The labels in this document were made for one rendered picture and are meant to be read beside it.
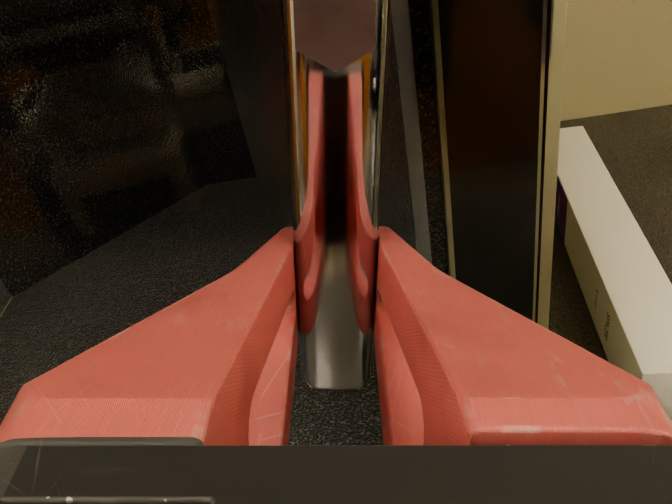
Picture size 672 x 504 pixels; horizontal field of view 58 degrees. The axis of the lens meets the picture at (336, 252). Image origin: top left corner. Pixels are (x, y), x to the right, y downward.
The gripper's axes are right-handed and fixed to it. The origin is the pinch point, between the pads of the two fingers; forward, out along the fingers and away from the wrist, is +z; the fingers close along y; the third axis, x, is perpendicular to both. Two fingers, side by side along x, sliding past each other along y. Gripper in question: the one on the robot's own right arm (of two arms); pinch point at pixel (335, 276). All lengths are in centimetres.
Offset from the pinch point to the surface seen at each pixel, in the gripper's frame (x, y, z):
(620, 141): 16, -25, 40
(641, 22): 8, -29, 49
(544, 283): 4.6, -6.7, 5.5
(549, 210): 1.8, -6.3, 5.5
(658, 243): 16.8, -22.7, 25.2
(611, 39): 10, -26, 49
